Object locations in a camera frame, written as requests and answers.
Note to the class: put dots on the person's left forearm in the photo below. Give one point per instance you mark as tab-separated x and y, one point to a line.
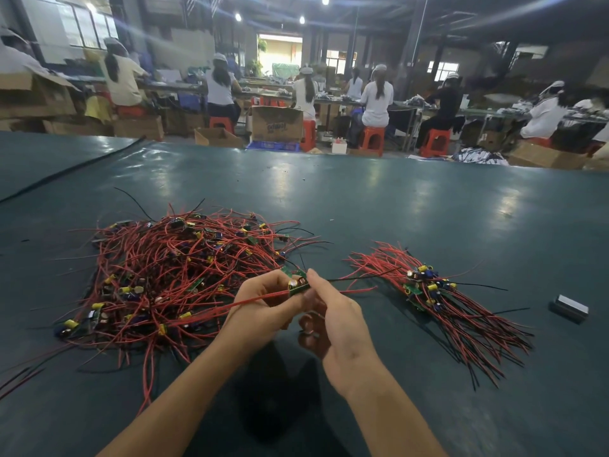
176	409

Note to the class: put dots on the dark green table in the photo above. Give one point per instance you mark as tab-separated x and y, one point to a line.
495	214

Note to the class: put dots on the person's right hand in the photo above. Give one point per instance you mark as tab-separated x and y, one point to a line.
338	333

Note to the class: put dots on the heap of black white items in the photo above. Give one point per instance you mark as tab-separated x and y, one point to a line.
480	156

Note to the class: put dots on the person's left hand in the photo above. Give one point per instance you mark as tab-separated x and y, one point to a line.
257	314

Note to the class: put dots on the large open cardboard box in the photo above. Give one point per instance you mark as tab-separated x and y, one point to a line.
33	95

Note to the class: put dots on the red plastic stool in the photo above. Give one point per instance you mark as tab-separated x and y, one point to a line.
540	141
129	111
436	143
221	123
372	140
308	135

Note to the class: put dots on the small black grey block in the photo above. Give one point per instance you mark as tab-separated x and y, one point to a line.
569	308

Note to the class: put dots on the blue plastic crate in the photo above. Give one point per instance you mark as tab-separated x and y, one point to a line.
273	145

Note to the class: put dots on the yellow sack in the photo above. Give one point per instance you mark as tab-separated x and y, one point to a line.
99	109

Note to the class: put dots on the grid window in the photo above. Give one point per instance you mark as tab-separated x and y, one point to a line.
86	25

